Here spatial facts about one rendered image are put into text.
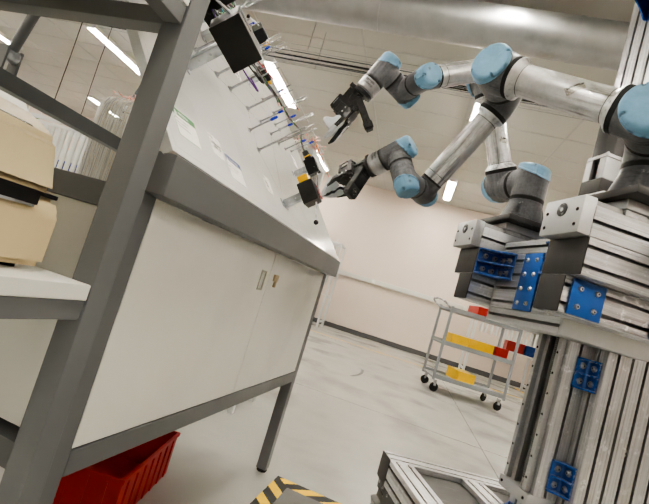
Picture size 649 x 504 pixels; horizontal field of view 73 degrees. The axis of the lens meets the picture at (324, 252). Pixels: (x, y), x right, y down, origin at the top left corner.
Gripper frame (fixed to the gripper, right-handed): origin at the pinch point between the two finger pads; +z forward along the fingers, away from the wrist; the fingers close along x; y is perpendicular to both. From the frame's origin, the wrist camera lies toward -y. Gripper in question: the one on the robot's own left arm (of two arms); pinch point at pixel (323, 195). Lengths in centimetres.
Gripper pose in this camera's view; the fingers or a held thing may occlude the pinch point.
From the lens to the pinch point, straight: 155.7
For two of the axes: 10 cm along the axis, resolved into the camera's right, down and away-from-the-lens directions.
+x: -6.0, -5.7, -5.6
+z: -7.9, 3.6, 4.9
